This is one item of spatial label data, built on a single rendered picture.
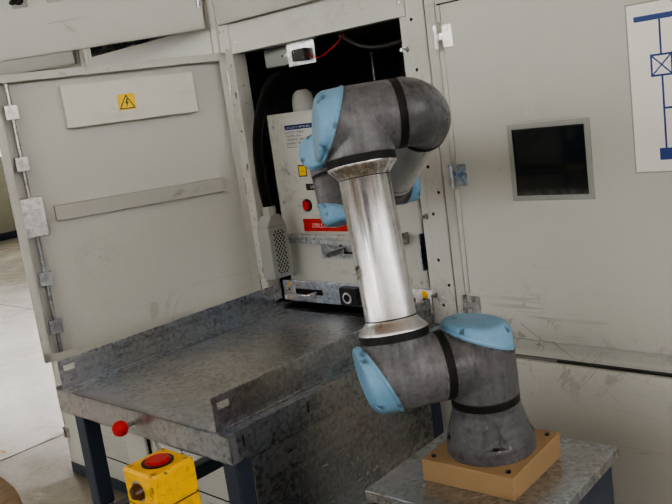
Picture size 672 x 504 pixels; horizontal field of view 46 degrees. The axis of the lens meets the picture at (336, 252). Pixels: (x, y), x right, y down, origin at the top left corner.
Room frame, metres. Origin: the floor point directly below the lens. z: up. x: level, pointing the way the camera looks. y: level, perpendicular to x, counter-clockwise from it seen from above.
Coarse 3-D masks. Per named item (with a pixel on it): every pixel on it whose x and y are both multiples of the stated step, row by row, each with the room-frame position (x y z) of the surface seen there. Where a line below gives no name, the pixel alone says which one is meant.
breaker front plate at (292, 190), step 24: (288, 120) 2.19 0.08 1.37; (288, 168) 2.20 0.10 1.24; (288, 192) 2.21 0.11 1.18; (312, 192) 2.15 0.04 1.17; (288, 216) 2.22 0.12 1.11; (312, 216) 2.16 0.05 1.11; (408, 216) 1.93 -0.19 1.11; (312, 264) 2.18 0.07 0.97; (336, 264) 2.11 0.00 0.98; (408, 264) 1.94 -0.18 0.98
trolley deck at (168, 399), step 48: (240, 336) 1.99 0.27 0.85; (288, 336) 1.93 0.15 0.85; (336, 336) 1.87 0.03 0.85; (96, 384) 1.76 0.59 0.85; (144, 384) 1.71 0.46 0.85; (192, 384) 1.66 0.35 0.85; (336, 384) 1.55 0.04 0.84; (144, 432) 1.53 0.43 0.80; (192, 432) 1.41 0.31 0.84; (240, 432) 1.36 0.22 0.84; (288, 432) 1.44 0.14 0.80
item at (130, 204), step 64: (128, 64) 2.16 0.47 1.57; (192, 64) 2.26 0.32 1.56; (0, 128) 2.02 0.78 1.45; (64, 128) 2.11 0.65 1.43; (128, 128) 2.18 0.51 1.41; (192, 128) 2.25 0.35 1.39; (64, 192) 2.10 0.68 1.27; (128, 192) 2.16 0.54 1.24; (192, 192) 2.22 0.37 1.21; (64, 256) 2.08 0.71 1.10; (128, 256) 2.15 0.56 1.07; (192, 256) 2.22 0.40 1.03; (64, 320) 2.07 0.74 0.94; (128, 320) 2.14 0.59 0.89
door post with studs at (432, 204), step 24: (408, 0) 1.83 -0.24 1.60; (408, 24) 1.84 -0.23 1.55; (408, 48) 1.84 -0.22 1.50; (408, 72) 1.85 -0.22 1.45; (432, 168) 1.82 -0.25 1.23; (432, 192) 1.83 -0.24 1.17; (432, 216) 1.83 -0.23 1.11; (432, 240) 1.84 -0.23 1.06; (432, 264) 1.85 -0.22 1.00; (432, 288) 1.85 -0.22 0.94
